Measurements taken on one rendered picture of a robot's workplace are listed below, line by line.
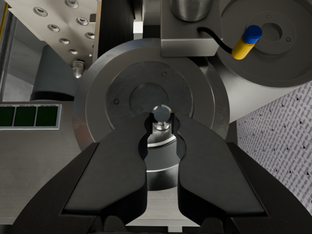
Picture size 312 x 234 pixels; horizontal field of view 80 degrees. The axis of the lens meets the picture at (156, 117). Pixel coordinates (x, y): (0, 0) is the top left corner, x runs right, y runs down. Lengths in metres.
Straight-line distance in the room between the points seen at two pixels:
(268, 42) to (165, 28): 0.11
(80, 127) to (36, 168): 0.41
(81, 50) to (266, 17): 0.42
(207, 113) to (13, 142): 0.55
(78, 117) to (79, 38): 0.33
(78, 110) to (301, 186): 0.26
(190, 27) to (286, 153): 0.21
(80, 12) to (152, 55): 0.26
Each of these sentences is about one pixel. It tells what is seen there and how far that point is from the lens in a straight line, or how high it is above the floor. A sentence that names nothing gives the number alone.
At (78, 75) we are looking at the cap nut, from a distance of 0.58.
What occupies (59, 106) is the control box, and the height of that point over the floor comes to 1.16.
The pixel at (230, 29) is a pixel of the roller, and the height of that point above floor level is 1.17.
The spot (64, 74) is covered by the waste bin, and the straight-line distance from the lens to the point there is 2.41.
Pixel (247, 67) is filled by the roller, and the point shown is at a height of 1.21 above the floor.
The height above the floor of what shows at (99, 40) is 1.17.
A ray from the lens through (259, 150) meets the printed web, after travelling 0.37.
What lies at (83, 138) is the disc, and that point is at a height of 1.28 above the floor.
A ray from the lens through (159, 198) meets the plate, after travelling 0.50.
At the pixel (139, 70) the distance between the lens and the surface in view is 0.17.
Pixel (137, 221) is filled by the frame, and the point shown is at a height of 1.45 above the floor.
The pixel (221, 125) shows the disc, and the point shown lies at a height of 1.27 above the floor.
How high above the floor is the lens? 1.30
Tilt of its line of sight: 12 degrees down
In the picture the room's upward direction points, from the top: 180 degrees counter-clockwise
